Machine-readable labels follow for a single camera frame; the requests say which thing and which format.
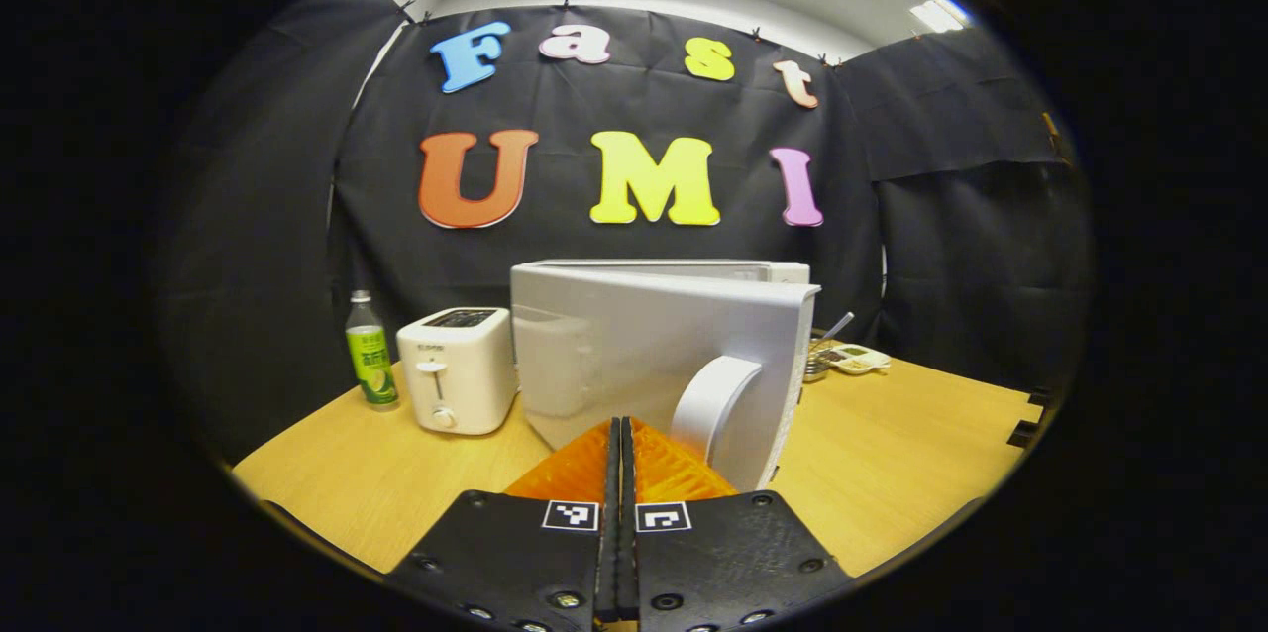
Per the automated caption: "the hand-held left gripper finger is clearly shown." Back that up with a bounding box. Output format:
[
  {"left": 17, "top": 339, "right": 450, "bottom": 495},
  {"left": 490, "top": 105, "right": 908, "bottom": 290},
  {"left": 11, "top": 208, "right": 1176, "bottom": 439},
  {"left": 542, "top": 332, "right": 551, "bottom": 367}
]
[
  {"left": 386, "top": 417, "right": 622, "bottom": 632},
  {"left": 621, "top": 417, "right": 853, "bottom": 632}
]

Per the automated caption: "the white microwave oven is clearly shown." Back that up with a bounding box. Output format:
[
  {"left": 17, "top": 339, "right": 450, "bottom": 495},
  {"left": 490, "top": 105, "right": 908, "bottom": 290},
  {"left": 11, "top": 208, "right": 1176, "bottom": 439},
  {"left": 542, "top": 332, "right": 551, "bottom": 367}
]
[{"left": 510, "top": 259, "right": 822, "bottom": 494}]

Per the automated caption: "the white toaster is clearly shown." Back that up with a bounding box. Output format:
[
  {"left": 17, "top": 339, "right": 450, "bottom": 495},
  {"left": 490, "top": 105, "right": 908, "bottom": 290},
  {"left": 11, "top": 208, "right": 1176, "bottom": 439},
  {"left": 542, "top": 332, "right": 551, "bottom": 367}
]
[{"left": 396, "top": 307, "right": 518, "bottom": 436}]

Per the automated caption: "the small white divided tray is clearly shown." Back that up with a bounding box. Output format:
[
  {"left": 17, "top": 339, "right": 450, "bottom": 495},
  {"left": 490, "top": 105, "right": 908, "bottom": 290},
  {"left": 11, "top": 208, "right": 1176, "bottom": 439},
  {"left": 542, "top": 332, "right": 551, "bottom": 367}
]
[{"left": 822, "top": 343, "right": 892, "bottom": 376}]

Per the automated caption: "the green label drink bottle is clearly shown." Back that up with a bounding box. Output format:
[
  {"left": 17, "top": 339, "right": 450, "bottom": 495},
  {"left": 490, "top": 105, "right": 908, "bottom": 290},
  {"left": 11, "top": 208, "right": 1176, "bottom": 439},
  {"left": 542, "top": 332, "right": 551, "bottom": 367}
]
[{"left": 345, "top": 290, "right": 400, "bottom": 410}]

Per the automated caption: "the black backdrop cloth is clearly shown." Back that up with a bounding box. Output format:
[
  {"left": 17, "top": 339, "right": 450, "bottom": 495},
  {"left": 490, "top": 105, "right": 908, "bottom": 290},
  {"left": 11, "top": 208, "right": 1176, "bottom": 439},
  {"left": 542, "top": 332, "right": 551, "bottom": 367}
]
[{"left": 158, "top": 0, "right": 1096, "bottom": 465}]

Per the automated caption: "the ceiling light panel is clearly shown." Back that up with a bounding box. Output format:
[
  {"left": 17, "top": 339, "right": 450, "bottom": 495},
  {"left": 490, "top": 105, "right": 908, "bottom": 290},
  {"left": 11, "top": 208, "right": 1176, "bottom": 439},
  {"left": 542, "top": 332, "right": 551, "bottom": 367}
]
[{"left": 908, "top": 0, "right": 970, "bottom": 35}]

